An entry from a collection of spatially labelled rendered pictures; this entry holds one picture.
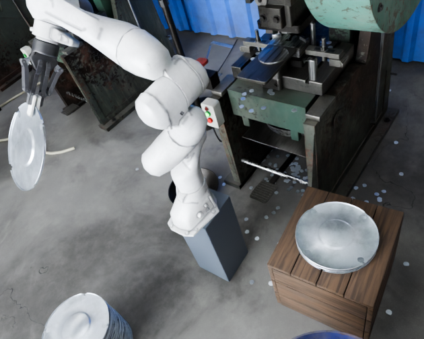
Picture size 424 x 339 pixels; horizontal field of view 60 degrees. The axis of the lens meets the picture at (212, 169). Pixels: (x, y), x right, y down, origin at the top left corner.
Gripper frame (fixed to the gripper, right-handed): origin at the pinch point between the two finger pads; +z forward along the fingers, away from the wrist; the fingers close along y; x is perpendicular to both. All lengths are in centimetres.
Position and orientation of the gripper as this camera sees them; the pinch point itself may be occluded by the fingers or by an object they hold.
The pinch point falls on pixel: (33, 105)
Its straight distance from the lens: 131.5
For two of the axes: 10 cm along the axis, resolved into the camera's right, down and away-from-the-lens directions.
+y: -6.6, -0.3, -7.5
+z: -3.1, 9.2, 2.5
